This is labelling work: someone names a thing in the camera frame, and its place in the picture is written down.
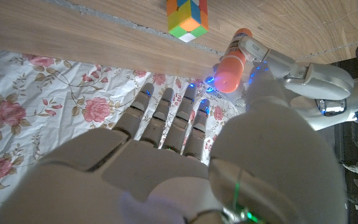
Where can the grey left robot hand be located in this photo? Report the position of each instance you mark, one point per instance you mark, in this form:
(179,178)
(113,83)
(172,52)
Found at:
(322,84)

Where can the orange glue stick cap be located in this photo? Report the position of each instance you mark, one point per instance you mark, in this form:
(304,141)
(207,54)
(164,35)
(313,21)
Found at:
(230,74)

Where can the multicoloured Rubik's cube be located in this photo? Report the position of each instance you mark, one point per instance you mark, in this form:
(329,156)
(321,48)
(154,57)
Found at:
(187,18)

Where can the glue stick with orange cap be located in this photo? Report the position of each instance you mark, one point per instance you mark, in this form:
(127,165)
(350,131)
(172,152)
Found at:
(235,43)

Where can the floral backdrop cloth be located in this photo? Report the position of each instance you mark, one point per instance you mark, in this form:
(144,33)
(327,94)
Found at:
(42,99)

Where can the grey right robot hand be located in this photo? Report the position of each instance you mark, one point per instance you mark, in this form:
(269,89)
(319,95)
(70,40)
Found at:
(135,180)

